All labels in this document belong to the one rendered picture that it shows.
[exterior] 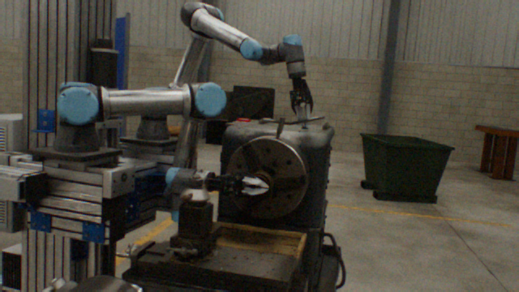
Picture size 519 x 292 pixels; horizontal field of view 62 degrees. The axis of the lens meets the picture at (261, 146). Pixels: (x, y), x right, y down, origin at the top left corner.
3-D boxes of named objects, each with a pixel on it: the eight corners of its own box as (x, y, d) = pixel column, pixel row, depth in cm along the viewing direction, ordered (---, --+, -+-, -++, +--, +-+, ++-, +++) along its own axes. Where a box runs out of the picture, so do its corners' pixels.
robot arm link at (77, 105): (59, 122, 144) (217, 113, 165) (57, 127, 131) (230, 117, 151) (56, 86, 142) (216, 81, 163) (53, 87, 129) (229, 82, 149)
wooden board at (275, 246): (213, 230, 169) (214, 220, 168) (306, 243, 161) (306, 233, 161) (183, 258, 140) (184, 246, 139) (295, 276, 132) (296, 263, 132)
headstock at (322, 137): (245, 186, 247) (250, 118, 242) (329, 197, 238) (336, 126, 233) (211, 214, 189) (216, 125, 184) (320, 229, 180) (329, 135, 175)
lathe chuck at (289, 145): (224, 200, 180) (242, 126, 175) (297, 223, 175) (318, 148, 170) (217, 205, 172) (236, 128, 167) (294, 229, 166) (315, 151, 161)
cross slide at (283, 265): (152, 250, 128) (153, 235, 128) (297, 272, 120) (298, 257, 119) (123, 272, 112) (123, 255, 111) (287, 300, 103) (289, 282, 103)
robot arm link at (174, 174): (173, 186, 161) (173, 164, 160) (200, 191, 159) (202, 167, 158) (163, 191, 154) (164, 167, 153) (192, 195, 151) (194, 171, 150)
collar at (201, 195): (186, 193, 119) (186, 182, 119) (214, 196, 118) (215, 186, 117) (174, 199, 112) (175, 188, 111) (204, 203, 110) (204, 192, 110)
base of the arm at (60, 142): (43, 148, 148) (43, 120, 147) (75, 144, 163) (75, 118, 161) (79, 154, 144) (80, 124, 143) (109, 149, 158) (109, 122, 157)
